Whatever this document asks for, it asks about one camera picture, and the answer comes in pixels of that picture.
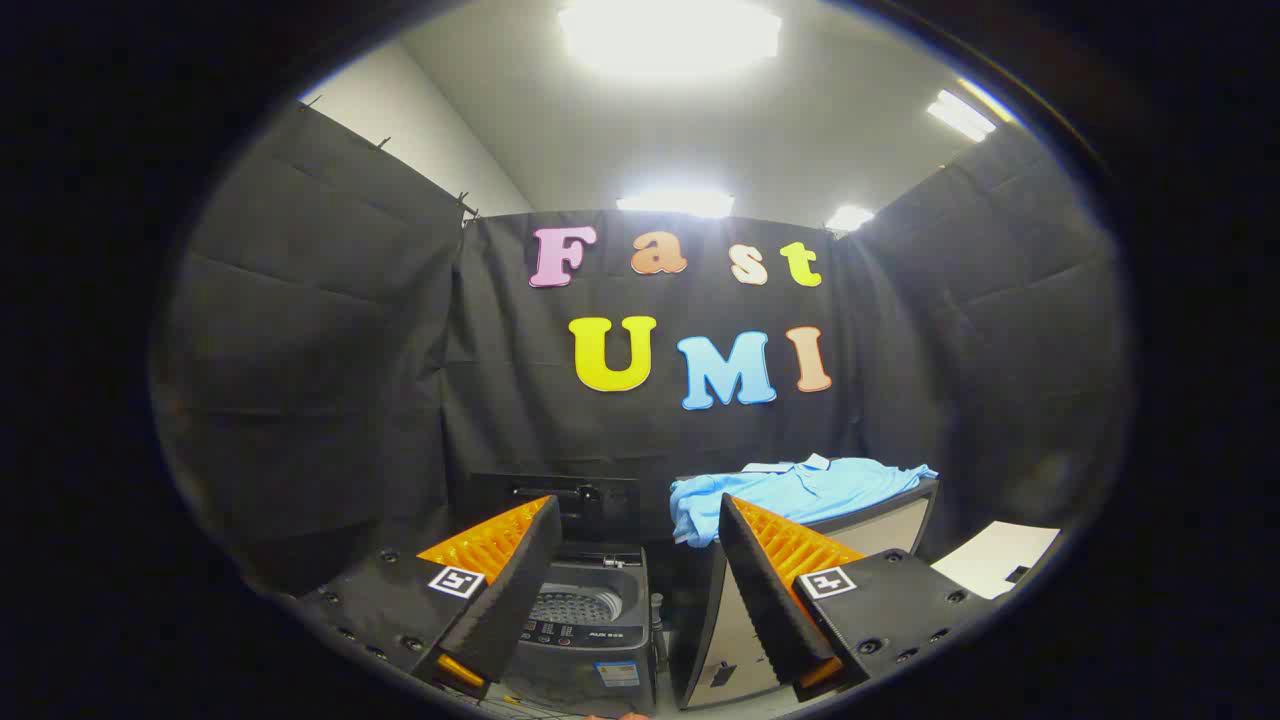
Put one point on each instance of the small ceiling light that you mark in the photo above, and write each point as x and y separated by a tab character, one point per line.
850	217

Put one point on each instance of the large square ceiling light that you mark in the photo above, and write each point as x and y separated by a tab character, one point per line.
670	35

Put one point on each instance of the ceiling light panel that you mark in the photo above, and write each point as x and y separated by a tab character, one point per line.
675	203

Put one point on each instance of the dark cabinet with beige panels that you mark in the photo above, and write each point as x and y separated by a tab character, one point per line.
735	640

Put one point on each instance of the black backdrop cloth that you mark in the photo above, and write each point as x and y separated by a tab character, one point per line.
330	350

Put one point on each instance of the white paper sheet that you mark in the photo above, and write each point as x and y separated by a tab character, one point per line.
995	555

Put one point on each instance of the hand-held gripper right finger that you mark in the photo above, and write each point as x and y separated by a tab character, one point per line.
762	590

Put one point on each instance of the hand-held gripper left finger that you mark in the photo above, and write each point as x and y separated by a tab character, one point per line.
515	590

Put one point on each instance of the grey washing machine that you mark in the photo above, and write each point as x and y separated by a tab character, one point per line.
590	660

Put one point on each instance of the light blue polo shirt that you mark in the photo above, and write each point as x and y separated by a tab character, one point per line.
820	485

